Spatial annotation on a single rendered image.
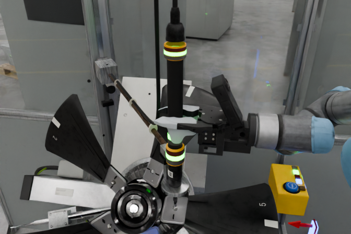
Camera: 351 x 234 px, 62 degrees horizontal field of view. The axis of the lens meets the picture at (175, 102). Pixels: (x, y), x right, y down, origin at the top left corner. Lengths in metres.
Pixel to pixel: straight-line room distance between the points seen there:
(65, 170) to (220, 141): 0.59
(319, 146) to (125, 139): 0.66
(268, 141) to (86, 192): 0.59
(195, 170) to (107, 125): 0.47
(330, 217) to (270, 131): 1.35
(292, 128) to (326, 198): 1.21
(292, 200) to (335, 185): 0.70
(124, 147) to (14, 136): 0.98
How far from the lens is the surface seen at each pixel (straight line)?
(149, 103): 1.07
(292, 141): 0.64
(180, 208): 0.82
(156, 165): 0.82
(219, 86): 0.58
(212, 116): 0.62
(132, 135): 1.07
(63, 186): 1.02
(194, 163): 1.47
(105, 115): 1.38
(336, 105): 0.71
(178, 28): 0.55
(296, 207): 1.12
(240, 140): 0.65
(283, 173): 1.15
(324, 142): 0.65
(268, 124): 0.62
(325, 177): 1.72
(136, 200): 0.78
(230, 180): 1.68
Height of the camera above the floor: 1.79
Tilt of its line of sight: 27 degrees down
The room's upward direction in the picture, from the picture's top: straight up
